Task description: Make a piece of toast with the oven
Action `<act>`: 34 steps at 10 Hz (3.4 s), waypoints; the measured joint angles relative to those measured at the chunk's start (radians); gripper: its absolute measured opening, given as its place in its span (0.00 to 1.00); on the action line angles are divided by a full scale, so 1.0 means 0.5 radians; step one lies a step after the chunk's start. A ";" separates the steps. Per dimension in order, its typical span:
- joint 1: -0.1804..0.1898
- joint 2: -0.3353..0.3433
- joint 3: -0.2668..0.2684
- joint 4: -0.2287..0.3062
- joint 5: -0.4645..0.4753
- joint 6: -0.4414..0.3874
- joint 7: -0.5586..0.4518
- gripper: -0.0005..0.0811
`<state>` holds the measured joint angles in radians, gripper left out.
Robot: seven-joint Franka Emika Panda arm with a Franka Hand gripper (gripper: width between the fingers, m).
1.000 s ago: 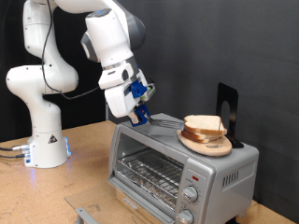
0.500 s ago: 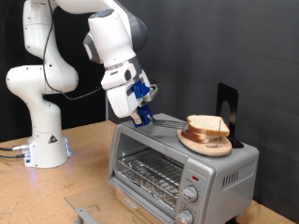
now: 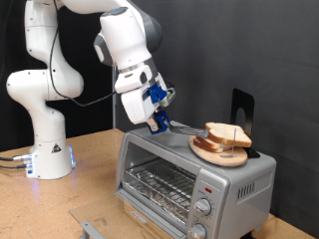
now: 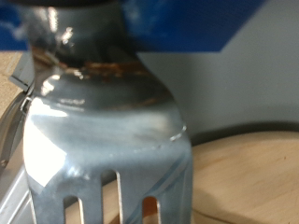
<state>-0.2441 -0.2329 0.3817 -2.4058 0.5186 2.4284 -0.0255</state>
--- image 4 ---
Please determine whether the silver toaster oven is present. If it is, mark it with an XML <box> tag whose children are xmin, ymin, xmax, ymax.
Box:
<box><xmin>0</xmin><ymin>0</ymin><xmax>299</xmax><ymax>224</ymax></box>

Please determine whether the round wooden plate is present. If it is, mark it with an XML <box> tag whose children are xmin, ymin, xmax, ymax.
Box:
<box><xmin>64</xmin><ymin>130</ymin><xmax>299</xmax><ymax>224</ymax></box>

